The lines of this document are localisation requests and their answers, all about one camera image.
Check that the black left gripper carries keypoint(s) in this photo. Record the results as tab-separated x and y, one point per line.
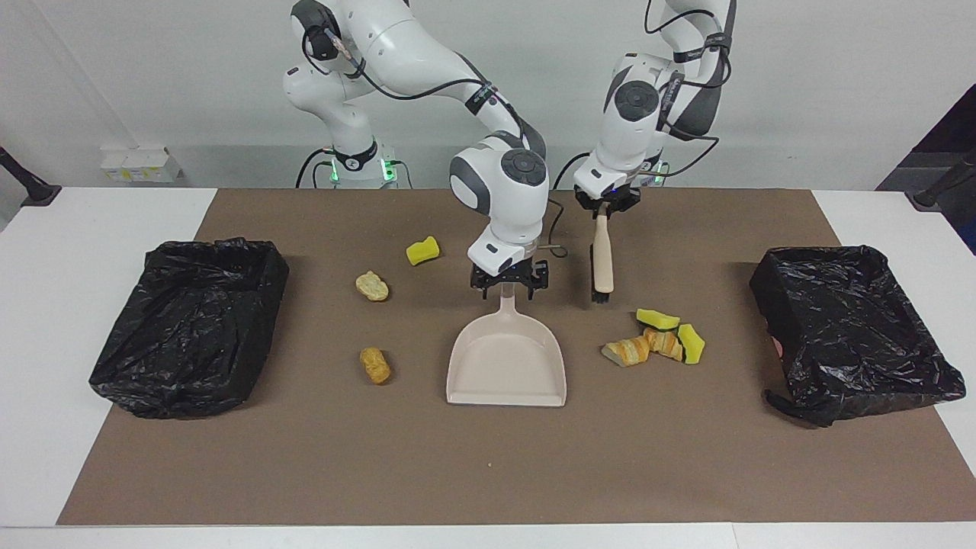
587	200

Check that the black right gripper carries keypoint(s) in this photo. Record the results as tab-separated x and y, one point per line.
509	279

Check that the beige hand brush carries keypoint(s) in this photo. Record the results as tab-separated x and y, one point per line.
603	259

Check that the beige plastic dustpan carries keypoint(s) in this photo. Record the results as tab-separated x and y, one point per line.
507	366

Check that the yellow sponge piece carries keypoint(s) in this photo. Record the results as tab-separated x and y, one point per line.
423	252
657	319

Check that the large striped croissant piece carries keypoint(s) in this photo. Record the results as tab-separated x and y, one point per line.
627	352

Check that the small flaky croissant piece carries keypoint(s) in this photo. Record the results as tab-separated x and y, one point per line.
665	345

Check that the yellow sponge with green pad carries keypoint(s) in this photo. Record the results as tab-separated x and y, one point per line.
691	345

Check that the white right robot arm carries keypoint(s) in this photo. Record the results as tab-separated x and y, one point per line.
381	38

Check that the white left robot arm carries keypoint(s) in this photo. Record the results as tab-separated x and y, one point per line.
633	130

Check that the black bag lined bin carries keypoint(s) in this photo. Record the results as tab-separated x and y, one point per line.
191	328
846	328

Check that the pale crumpled chip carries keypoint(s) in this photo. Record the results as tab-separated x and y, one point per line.
372	287

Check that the brown oval bread roll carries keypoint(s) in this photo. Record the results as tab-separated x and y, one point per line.
375	366

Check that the brown table mat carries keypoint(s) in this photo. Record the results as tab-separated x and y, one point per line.
488	473

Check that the black stand leg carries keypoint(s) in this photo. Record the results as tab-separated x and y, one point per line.
942	187
27	183

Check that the white wall socket box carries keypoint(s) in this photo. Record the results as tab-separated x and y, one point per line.
141	164

